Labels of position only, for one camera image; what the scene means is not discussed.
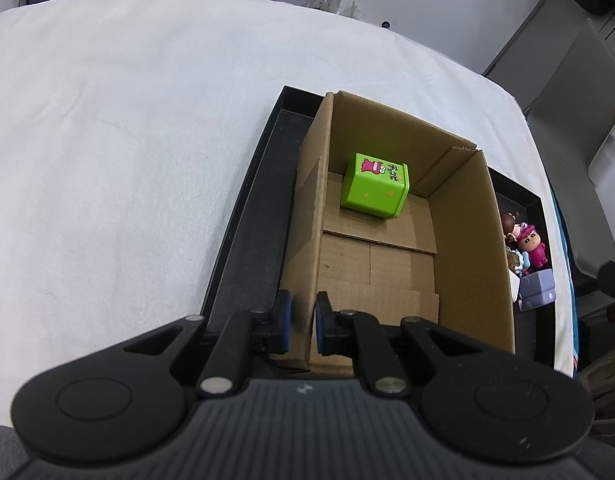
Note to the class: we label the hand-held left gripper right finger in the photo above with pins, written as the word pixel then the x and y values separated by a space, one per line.
pixel 319 326

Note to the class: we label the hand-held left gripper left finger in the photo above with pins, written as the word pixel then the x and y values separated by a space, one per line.
pixel 285 321

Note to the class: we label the black tray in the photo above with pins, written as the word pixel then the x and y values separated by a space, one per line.
pixel 257 240

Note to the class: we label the brown cardboard box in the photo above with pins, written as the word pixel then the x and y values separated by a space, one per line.
pixel 462 260

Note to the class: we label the blue figure with beer mug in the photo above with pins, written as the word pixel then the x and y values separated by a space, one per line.
pixel 518 261

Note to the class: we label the green toy trash bin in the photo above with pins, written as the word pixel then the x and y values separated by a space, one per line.
pixel 375 185

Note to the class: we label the brown-haired doll figure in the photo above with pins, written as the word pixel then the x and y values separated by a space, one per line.
pixel 510 221

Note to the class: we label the magenta hooded figure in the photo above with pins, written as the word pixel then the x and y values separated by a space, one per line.
pixel 533 249

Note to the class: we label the clear plastic bag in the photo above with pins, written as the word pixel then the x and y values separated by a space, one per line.
pixel 331 2

